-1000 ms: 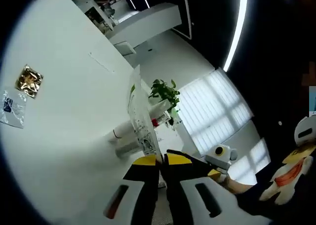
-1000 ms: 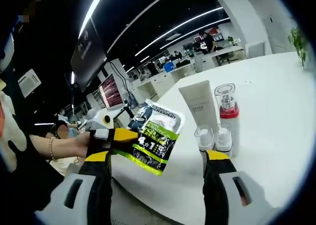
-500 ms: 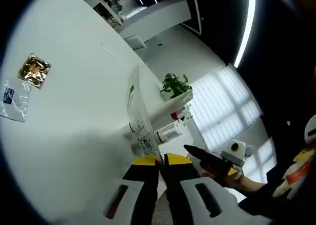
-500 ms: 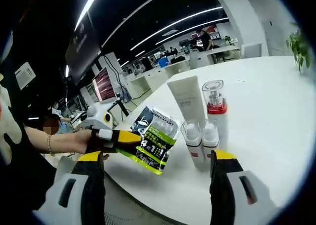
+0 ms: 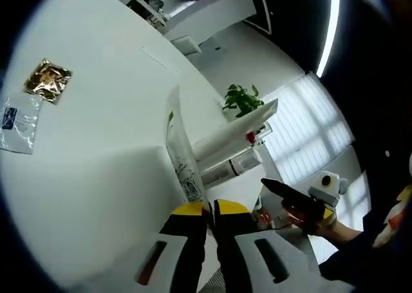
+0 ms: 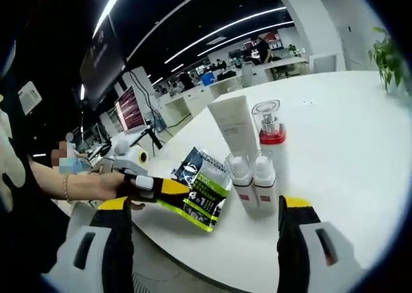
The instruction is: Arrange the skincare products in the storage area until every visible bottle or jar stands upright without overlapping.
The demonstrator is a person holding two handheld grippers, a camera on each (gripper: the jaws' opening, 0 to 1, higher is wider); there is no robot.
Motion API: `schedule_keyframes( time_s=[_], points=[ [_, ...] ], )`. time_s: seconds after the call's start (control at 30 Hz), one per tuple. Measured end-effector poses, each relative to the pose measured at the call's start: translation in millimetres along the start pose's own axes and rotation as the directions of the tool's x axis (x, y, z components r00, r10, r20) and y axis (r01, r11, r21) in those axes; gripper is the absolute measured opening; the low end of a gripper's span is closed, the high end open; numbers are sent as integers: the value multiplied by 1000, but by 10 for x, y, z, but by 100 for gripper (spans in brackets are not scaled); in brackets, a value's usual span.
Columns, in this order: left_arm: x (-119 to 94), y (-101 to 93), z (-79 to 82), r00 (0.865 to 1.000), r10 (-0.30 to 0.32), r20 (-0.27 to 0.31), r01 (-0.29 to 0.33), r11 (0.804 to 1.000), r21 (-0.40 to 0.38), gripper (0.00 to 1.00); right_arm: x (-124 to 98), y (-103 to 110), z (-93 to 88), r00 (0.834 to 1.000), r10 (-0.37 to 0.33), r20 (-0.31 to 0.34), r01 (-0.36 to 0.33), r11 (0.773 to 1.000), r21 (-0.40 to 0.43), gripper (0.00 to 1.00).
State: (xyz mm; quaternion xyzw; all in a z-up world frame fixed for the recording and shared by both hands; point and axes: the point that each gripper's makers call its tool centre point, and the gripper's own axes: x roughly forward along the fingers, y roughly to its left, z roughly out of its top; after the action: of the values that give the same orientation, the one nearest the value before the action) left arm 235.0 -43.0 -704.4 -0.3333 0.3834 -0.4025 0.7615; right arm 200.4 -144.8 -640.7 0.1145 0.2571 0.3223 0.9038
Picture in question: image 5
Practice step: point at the white chair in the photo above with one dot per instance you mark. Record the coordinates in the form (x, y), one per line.
(188, 44)

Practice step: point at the person's dark shirt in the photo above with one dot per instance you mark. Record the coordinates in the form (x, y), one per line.
(354, 264)

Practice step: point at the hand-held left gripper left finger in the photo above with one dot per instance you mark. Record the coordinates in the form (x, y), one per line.
(174, 257)

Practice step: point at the white skincare squeeze tube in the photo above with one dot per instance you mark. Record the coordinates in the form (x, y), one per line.
(231, 130)

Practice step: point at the potted green plant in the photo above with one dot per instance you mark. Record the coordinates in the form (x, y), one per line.
(243, 100)

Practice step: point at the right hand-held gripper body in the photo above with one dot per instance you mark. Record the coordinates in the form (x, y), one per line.
(328, 190)

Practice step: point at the wide window blinds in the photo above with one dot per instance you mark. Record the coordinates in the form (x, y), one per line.
(305, 122)

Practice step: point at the clear blue skincare sachet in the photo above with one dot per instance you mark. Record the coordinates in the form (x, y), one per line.
(22, 125)

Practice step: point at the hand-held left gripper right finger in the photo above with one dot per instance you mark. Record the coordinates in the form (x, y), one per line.
(257, 260)

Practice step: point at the gold skincare sachet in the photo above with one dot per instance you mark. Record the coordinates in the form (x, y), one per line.
(48, 80)

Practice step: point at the white plush toy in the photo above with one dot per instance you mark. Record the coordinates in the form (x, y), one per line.
(397, 214)

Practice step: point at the tall white skincare pump bottle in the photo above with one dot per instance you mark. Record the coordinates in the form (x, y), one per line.
(238, 165)

